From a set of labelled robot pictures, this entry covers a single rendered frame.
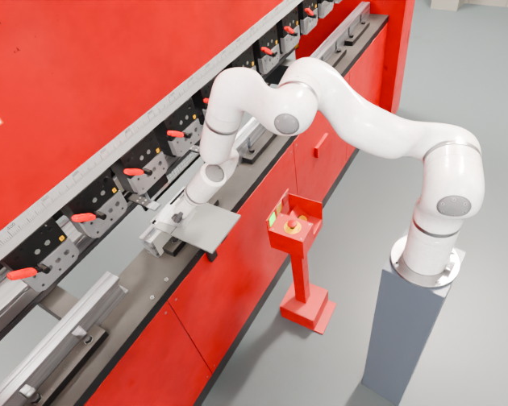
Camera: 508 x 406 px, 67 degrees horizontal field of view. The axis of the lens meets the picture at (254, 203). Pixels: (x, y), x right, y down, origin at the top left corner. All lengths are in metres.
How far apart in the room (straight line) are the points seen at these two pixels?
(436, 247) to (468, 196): 0.26
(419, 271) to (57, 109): 1.05
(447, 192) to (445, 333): 1.48
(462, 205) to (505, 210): 2.02
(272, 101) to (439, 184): 0.39
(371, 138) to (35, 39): 0.76
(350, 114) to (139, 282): 0.96
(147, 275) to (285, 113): 0.90
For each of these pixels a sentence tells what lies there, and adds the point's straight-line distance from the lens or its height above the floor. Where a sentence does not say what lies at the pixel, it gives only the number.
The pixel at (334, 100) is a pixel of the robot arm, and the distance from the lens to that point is 0.90.
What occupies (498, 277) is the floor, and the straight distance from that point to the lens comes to 2.56.
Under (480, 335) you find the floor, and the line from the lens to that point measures 2.34.
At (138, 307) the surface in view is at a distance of 1.41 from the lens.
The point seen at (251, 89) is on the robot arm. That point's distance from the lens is 0.85.
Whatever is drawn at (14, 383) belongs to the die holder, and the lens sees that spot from 1.38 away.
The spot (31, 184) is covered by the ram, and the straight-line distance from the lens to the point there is 1.06.
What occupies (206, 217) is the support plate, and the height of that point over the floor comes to 1.00.
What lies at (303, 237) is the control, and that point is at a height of 0.78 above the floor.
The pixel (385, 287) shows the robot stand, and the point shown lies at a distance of 1.28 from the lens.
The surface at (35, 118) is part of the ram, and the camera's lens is 1.03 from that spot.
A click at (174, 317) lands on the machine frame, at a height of 0.72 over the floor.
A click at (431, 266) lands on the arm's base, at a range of 1.17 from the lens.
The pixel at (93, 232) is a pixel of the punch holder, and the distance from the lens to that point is 1.22.
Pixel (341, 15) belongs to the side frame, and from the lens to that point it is 3.17.
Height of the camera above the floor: 2.00
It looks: 46 degrees down
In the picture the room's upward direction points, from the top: 12 degrees counter-clockwise
